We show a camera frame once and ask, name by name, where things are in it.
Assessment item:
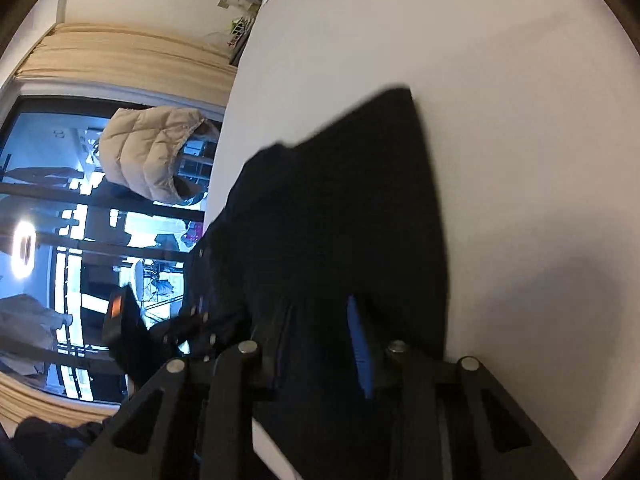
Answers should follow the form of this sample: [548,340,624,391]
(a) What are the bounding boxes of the wall socket with cables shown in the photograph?
[202,0,259,67]

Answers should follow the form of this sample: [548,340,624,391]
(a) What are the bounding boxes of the beige puffer jacket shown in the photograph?
[99,106,219,205]

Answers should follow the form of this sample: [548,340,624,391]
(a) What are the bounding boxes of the beige curtain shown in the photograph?
[15,23,236,106]

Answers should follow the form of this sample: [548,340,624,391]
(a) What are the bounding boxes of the black pants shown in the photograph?
[181,88,448,479]

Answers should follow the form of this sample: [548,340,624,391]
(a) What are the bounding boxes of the white bed sheet mattress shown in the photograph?
[207,0,639,479]

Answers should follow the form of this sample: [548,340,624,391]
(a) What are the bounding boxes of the window with dark frame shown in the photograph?
[1,96,218,402]

